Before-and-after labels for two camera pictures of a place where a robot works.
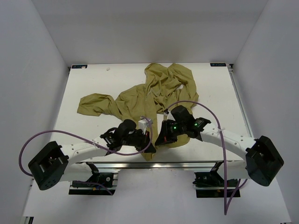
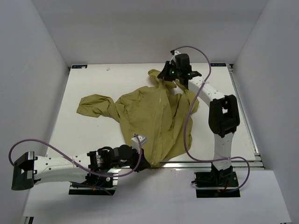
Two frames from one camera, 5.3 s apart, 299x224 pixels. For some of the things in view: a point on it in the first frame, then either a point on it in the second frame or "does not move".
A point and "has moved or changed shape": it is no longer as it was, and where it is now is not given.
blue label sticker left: (79, 66) does not move
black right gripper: (165, 136) to (164, 74)
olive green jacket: (166, 87) has moved or changed shape
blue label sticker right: (218, 64) does not move
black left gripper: (145, 140) to (143, 159)
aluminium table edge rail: (167, 165) does not move
